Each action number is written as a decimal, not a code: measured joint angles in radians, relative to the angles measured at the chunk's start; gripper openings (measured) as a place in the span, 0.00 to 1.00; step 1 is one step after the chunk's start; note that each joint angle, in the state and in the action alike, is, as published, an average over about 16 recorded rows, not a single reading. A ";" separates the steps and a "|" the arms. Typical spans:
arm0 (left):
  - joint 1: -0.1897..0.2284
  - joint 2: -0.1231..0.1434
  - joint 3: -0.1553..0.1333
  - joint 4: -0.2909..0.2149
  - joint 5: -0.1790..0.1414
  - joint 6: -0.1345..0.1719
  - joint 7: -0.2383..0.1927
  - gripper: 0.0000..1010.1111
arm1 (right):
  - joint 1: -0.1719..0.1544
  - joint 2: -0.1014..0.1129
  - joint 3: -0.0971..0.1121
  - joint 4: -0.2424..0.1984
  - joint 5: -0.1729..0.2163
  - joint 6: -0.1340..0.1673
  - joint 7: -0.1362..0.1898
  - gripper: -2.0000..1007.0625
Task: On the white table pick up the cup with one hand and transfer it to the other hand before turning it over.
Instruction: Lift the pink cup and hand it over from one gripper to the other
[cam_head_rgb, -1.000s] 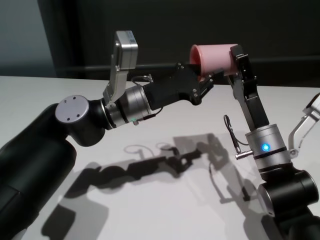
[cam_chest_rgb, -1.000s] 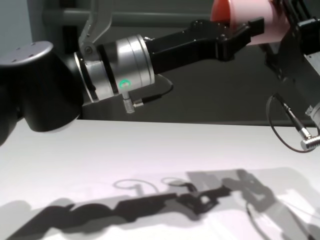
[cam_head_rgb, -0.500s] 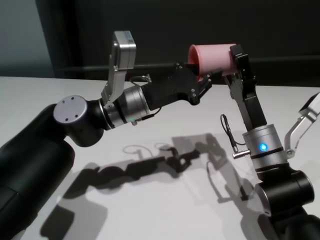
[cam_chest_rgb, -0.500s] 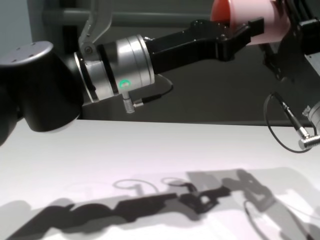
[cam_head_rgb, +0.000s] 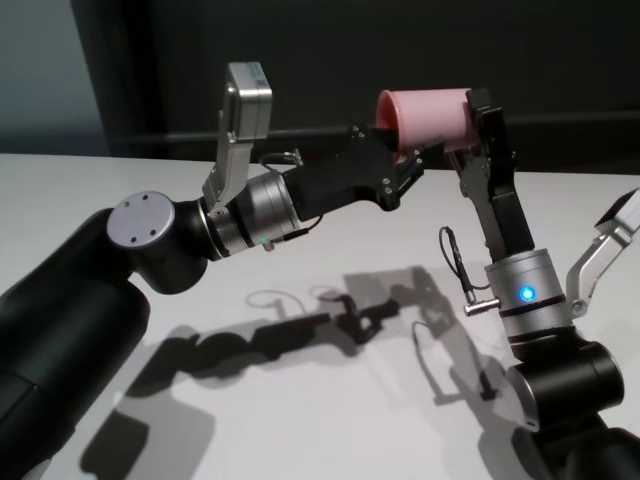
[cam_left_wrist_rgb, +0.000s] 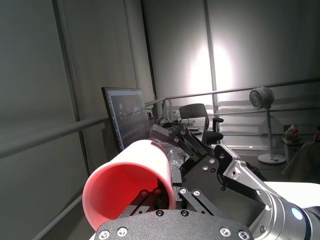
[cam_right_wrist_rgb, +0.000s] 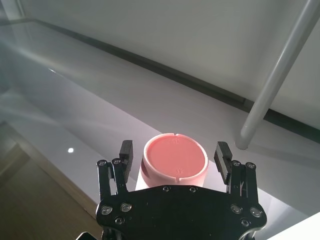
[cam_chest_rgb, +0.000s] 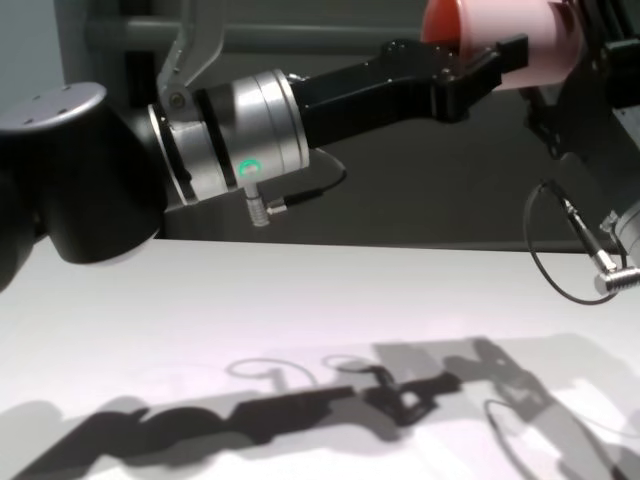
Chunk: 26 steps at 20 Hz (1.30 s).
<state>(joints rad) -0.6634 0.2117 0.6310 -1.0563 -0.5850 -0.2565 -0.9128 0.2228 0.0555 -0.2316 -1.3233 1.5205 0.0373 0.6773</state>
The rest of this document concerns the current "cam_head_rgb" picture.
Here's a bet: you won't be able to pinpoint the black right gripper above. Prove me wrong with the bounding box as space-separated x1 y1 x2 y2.
446 87 536 264

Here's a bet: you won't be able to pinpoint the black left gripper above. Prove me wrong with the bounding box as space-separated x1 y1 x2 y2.
286 123 446 224

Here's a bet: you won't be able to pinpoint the pink plastic cup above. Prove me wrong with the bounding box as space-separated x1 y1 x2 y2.
375 87 482 166

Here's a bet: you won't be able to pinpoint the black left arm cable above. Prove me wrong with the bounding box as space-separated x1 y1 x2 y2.
259 147 321 249

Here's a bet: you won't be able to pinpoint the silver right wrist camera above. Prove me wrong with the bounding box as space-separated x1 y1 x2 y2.
567 188 640 319

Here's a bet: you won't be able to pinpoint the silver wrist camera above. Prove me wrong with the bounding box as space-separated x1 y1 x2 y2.
202 61 274 219
567 188 640 319

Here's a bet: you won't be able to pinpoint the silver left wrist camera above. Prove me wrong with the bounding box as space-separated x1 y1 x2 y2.
202 61 274 219

